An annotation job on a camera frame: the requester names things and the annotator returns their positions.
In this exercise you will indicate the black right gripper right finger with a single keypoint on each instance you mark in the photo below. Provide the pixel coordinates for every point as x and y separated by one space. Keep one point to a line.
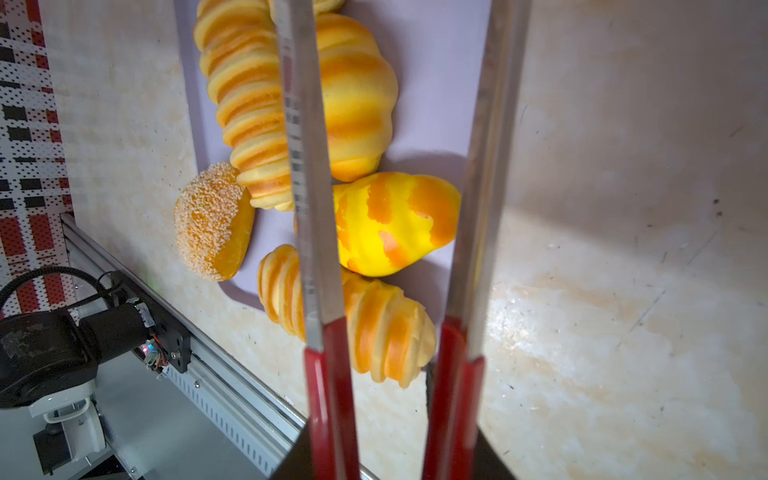
487 464

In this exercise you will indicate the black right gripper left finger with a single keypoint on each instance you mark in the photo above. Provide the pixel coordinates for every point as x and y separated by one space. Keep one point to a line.
298 463

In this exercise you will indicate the red-handled steel tongs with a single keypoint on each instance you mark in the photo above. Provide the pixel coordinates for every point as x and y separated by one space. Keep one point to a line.
458 362

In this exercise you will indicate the short round ribbed bread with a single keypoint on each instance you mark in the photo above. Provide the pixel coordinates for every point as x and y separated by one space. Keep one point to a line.
360 91

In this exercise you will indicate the long ribbed fake bread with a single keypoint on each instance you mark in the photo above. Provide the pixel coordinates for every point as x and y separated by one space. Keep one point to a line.
319 7

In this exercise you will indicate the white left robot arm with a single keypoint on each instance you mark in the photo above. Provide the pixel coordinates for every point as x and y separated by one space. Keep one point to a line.
50 359

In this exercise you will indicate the large spiral fake bread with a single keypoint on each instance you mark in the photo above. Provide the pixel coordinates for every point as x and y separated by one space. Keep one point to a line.
391 337

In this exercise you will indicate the yellow pear-shaped fake bread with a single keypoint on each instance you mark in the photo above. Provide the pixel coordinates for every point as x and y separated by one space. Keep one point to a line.
387 221

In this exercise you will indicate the sesame-coated fake bread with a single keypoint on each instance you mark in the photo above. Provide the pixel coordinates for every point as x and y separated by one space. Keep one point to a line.
213 222

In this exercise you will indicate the long spiral fake bread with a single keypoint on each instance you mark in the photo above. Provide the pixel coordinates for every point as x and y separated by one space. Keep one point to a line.
239 60

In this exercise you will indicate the lilac plastic tray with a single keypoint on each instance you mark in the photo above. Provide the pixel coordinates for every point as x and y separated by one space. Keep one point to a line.
435 48

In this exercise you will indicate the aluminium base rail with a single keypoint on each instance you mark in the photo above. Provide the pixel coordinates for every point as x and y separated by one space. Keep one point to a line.
214 421

